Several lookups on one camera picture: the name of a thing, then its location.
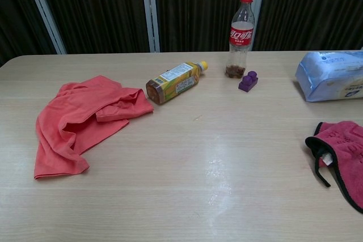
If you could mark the white blue tissue pack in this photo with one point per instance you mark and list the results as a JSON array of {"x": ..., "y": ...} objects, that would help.
[{"x": 326, "y": 74}]

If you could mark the purple toy brick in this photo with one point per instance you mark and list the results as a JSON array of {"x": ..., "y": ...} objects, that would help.
[{"x": 248, "y": 83}]

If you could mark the pink black eye mask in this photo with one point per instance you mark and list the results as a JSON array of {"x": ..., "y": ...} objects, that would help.
[{"x": 346, "y": 151}]

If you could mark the coral red cloth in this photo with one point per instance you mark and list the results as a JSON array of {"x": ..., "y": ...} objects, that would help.
[{"x": 71, "y": 117}]

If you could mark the red cap cola bottle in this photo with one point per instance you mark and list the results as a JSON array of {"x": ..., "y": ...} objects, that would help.
[{"x": 241, "y": 35}]

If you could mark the dark ribbed partition panel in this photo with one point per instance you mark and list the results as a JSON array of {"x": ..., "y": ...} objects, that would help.
[
  {"x": 17, "y": 12},
  {"x": 312, "y": 6},
  {"x": 96, "y": 9},
  {"x": 198, "y": 6}
]

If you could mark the yellow label tea bottle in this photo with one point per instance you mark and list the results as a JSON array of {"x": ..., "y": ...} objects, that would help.
[{"x": 175, "y": 80}]

